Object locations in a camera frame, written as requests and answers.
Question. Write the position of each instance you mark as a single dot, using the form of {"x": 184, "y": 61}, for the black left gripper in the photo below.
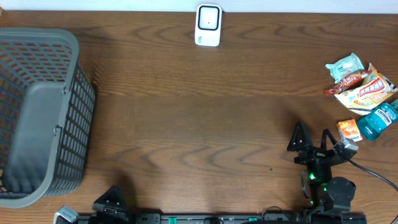
{"x": 119, "y": 214}

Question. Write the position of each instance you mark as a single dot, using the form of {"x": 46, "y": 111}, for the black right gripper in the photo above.
{"x": 316, "y": 153}

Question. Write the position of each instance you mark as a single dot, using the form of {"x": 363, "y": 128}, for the small orange snack packet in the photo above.
{"x": 349, "y": 130}

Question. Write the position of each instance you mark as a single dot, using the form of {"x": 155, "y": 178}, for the teal mouthwash bottle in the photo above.
{"x": 372, "y": 125}

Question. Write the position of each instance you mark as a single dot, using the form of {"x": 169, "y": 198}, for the red Top chocolate bar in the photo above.
{"x": 347, "y": 82}

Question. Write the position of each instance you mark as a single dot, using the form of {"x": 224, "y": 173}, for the light teal snack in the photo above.
{"x": 345, "y": 67}

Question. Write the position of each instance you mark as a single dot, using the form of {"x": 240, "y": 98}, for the cream snack bag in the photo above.
{"x": 374, "y": 90}

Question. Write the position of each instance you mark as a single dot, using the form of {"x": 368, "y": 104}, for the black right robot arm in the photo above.
{"x": 329, "y": 194}

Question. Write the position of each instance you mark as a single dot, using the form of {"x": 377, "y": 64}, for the white barcode scanner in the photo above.
{"x": 208, "y": 25}

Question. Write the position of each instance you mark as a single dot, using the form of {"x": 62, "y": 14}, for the grey plastic mesh basket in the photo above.
{"x": 47, "y": 109}

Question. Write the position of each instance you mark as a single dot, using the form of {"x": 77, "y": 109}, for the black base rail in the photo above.
{"x": 155, "y": 218}

